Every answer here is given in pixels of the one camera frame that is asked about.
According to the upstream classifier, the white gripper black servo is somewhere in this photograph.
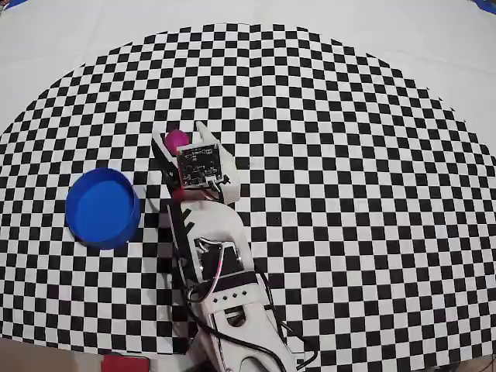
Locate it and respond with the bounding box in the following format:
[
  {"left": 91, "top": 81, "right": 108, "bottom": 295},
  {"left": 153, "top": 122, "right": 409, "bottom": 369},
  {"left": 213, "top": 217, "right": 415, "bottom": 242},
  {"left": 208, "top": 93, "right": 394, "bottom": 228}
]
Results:
[{"left": 152, "top": 121, "right": 242, "bottom": 206}]

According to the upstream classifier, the pink faceted ball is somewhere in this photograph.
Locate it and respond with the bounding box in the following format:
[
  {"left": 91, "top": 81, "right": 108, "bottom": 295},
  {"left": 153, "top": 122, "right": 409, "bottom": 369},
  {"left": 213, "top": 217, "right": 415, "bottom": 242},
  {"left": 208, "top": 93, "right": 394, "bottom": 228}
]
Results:
[{"left": 164, "top": 129, "right": 191, "bottom": 154}]

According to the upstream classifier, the blue round box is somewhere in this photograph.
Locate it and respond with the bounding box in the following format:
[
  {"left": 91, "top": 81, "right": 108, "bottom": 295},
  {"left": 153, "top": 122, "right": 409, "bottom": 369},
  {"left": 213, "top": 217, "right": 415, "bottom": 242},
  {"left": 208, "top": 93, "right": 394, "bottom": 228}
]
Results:
[{"left": 64, "top": 167, "right": 142, "bottom": 250}]

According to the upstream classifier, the red flat box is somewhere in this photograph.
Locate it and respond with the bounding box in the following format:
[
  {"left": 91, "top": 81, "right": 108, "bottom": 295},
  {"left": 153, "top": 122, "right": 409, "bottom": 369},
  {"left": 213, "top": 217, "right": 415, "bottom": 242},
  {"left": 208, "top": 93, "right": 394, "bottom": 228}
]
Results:
[{"left": 101, "top": 355, "right": 151, "bottom": 372}]

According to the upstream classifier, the black white checkered cloth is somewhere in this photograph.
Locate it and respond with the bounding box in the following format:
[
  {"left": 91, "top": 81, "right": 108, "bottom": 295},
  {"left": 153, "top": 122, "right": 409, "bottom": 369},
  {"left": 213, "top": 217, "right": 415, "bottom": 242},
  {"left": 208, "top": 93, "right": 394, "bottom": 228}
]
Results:
[{"left": 0, "top": 0, "right": 496, "bottom": 367}]

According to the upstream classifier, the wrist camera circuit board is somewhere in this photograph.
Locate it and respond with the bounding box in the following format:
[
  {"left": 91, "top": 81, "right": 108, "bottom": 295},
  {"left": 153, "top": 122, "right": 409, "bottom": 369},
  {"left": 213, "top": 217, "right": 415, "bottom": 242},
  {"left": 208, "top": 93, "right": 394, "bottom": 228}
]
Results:
[{"left": 176, "top": 142, "right": 225, "bottom": 191}]

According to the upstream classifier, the white red servo wire bundle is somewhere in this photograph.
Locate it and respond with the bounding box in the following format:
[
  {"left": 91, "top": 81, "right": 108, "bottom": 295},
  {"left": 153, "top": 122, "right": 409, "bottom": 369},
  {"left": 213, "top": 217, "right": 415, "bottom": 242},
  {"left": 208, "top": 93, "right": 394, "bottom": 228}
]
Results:
[{"left": 188, "top": 239, "right": 226, "bottom": 304}]

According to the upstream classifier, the black power cable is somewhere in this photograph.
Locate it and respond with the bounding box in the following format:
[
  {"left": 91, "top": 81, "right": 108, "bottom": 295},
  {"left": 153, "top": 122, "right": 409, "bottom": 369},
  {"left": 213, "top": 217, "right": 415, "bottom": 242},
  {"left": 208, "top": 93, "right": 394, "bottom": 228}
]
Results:
[{"left": 181, "top": 267, "right": 319, "bottom": 369}]

